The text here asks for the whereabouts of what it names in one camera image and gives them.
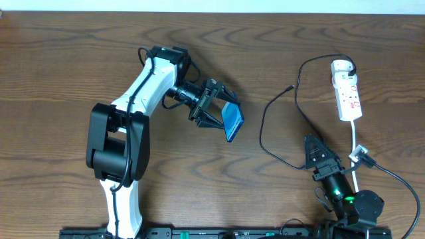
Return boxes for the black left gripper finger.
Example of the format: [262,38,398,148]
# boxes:
[217,82,241,106]
[196,111,224,129]

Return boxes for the blue Galaxy smartphone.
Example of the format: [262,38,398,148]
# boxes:
[221,102,244,143]

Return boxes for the black USB charging cable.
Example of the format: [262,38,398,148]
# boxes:
[258,54,358,171]

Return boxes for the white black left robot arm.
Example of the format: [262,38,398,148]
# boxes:
[86,46,244,238]

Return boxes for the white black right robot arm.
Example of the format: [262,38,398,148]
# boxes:
[304,135,385,238]

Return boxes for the white USB charger plug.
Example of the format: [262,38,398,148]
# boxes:
[331,59,356,76]

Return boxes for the white power strip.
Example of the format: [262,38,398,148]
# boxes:
[332,72,363,121]

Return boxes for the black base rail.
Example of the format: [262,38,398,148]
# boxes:
[59,226,392,239]

